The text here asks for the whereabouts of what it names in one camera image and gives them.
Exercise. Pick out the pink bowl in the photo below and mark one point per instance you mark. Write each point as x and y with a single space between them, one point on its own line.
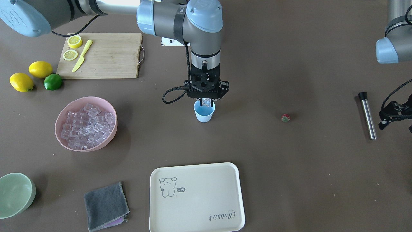
86 124

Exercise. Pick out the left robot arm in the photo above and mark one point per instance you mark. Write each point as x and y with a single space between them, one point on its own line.
395 47

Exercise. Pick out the lemon slice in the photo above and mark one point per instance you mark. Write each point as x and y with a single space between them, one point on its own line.
75 41
70 55

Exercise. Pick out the yellow lemon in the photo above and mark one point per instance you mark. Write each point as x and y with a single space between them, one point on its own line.
21 82
40 69

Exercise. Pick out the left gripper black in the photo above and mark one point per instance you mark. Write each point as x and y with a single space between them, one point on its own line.
393 109

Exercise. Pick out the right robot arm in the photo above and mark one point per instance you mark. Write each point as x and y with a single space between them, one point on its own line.
196 24

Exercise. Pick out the cream tray with bear drawing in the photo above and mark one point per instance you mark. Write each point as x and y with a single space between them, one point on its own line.
196 198

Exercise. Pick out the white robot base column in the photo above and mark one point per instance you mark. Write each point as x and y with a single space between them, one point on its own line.
170 42

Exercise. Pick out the mint green bowl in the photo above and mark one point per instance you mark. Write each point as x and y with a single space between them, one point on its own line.
17 192

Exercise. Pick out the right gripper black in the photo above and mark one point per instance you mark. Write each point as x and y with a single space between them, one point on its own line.
225 86

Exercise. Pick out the green lime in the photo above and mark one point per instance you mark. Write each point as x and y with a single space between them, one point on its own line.
53 82

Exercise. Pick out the yellow plastic knife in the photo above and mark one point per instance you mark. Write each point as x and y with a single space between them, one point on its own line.
80 60

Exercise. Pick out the wooden cutting board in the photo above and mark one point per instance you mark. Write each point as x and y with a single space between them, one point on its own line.
111 55

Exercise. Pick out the light blue plastic cup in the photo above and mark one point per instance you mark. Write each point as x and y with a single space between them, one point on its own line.
203 114

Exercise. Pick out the clear plastic ice cube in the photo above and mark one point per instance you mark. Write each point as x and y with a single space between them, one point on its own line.
206 102

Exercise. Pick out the strawberry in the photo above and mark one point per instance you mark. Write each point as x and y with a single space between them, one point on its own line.
285 118

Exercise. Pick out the grey folded cloth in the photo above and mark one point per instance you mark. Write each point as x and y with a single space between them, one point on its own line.
106 207

